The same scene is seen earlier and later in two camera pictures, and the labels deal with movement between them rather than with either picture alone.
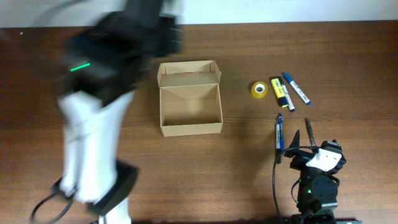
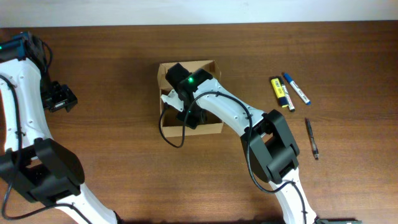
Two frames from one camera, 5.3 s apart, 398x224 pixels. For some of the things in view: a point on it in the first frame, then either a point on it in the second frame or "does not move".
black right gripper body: [301, 160] to [193, 115]
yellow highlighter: [278, 89] does not move
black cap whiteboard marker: [286, 94] does not move
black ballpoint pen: [310, 131] does not move
